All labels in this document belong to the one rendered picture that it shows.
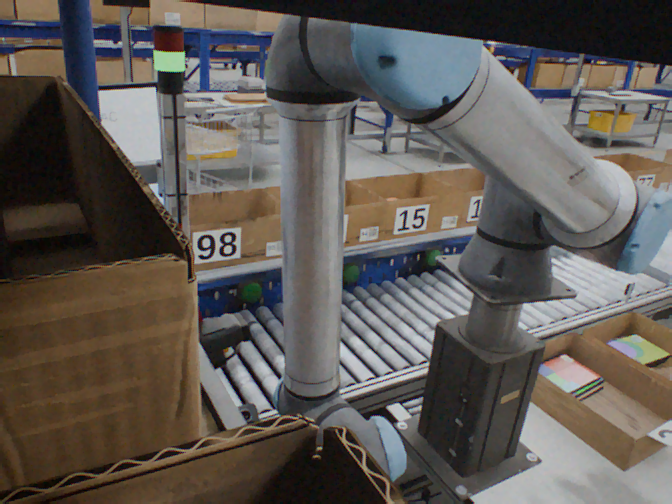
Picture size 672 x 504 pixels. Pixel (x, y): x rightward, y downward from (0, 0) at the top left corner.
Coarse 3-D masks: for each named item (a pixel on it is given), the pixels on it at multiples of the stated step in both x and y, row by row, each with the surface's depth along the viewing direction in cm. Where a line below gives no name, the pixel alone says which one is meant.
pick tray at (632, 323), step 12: (636, 312) 184; (600, 324) 175; (612, 324) 180; (624, 324) 184; (636, 324) 185; (648, 324) 181; (660, 324) 178; (588, 336) 170; (600, 336) 179; (612, 336) 183; (648, 336) 182; (660, 336) 178; (612, 348) 163; (636, 360) 157; (648, 372) 154; (660, 372) 168
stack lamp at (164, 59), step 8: (160, 40) 91; (168, 40) 91; (176, 40) 92; (160, 48) 91; (168, 48) 91; (176, 48) 92; (160, 56) 92; (168, 56) 92; (176, 56) 92; (160, 64) 93; (168, 64) 92; (176, 64) 93; (184, 64) 95
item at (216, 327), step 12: (204, 324) 114; (216, 324) 114; (228, 324) 115; (240, 324) 115; (204, 336) 112; (216, 336) 112; (228, 336) 114; (240, 336) 115; (204, 348) 112; (216, 348) 113; (228, 348) 118; (216, 360) 116
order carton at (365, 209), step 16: (272, 192) 214; (352, 192) 229; (368, 192) 218; (352, 208) 200; (368, 208) 204; (384, 208) 208; (352, 224) 203; (368, 224) 207; (384, 224) 211; (352, 240) 206; (368, 240) 211
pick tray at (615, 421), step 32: (576, 352) 170; (608, 352) 160; (544, 384) 147; (608, 384) 161; (640, 384) 153; (576, 416) 140; (608, 416) 147; (640, 416) 149; (608, 448) 133; (640, 448) 130
